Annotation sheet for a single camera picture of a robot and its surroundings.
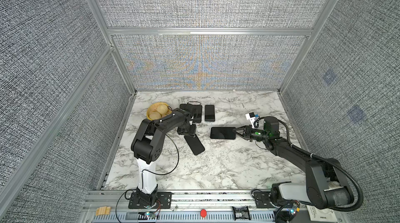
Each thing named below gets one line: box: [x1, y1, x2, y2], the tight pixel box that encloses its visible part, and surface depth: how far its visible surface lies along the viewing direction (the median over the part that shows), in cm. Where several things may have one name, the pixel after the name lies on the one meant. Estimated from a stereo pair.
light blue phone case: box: [204, 104, 216, 122], surface depth 108 cm
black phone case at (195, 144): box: [183, 134, 206, 156], surface depth 94 cm
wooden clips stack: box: [95, 206, 112, 216], surface depth 71 cm
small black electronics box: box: [231, 205, 252, 221], surface depth 70 cm
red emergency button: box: [200, 208, 207, 218], surface depth 70 cm
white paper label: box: [306, 204, 338, 222], surface depth 70 cm
